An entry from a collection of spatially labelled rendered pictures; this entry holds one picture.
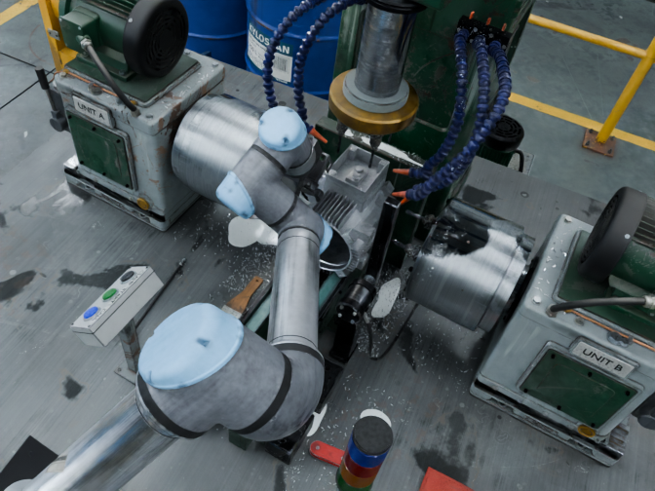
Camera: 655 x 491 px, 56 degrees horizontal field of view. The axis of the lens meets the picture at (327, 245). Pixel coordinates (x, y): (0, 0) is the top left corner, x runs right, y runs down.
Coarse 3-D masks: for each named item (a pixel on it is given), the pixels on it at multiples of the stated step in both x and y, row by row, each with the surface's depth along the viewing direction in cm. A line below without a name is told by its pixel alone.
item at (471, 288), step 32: (448, 224) 125; (480, 224) 125; (512, 224) 128; (416, 256) 131; (448, 256) 123; (480, 256) 122; (512, 256) 122; (416, 288) 129; (448, 288) 125; (480, 288) 122; (512, 288) 121; (480, 320) 125
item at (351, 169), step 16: (352, 144) 140; (336, 160) 136; (352, 160) 140; (368, 160) 140; (384, 160) 138; (336, 176) 137; (352, 176) 135; (368, 176) 138; (384, 176) 140; (336, 192) 135; (352, 192) 132; (368, 192) 133
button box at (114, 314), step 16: (144, 272) 118; (128, 288) 115; (144, 288) 118; (96, 304) 116; (112, 304) 113; (128, 304) 115; (144, 304) 118; (80, 320) 114; (96, 320) 110; (112, 320) 113; (128, 320) 115; (80, 336) 114; (96, 336) 110; (112, 336) 113
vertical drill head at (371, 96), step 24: (384, 24) 106; (408, 24) 106; (360, 48) 114; (384, 48) 109; (408, 48) 112; (360, 72) 115; (384, 72) 113; (336, 96) 119; (360, 96) 117; (384, 96) 117; (408, 96) 122; (360, 120) 116; (384, 120) 116; (408, 120) 119
